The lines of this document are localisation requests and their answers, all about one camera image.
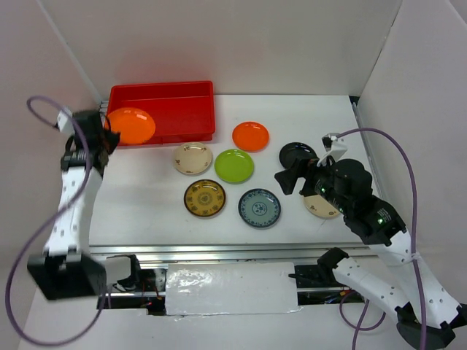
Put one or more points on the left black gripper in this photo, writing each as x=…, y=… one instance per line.
x=114, y=140

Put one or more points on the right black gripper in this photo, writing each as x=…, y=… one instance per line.
x=303, y=167

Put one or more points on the orange plate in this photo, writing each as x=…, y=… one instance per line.
x=135, y=126
x=250, y=136

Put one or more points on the cream floral plate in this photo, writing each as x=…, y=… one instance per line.
x=319, y=207
x=192, y=158

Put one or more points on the yellow patterned plate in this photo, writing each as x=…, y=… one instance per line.
x=204, y=198

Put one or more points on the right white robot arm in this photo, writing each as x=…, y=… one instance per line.
x=425, y=314

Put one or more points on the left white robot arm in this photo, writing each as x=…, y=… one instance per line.
x=65, y=269

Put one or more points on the red plastic bin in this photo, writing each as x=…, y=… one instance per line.
x=182, y=111

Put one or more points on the black plate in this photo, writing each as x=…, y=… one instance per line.
x=295, y=154

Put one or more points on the blue floral plate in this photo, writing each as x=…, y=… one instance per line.
x=259, y=208

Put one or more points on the lime green plate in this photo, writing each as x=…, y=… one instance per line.
x=234, y=166

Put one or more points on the white foil cover panel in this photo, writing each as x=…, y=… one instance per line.
x=236, y=288

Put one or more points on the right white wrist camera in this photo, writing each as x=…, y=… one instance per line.
x=335, y=148

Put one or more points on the aluminium front rail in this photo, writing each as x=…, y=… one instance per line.
x=228, y=253

